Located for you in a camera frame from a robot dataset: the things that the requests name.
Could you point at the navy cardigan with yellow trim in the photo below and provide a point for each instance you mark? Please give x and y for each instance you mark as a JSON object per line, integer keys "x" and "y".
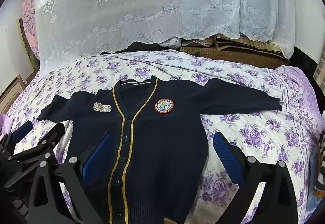
{"x": 165, "y": 137}

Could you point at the purple floral bedsheet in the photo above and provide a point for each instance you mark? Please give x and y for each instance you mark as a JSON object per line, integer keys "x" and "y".
{"x": 256, "y": 135}

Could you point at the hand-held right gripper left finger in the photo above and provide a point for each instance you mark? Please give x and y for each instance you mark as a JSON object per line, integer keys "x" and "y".
{"x": 96, "y": 160}

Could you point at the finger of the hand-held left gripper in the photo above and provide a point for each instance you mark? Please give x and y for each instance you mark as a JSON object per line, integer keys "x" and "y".
{"x": 49, "y": 137}
{"x": 22, "y": 129}

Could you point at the wooden cabinet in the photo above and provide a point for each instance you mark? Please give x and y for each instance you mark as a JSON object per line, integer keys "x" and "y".
{"x": 10, "y": 93}

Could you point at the folded pink cloths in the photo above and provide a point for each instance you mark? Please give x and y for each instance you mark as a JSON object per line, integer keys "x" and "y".
{"x": 188, "y": 41}

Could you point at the pink floral pillow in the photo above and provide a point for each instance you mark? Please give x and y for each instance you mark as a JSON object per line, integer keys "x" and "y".
{"x": 28, "y": 18}

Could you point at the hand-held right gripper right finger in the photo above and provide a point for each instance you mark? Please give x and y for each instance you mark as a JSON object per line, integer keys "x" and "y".
{"x": 227, "y": 158}

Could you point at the white lace cover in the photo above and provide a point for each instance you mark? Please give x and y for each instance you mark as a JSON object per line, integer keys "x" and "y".
{"x": 152, "y": 10}

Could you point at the light pink cloth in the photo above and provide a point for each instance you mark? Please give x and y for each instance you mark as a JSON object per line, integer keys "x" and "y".
{"x": 5, "y": 123}

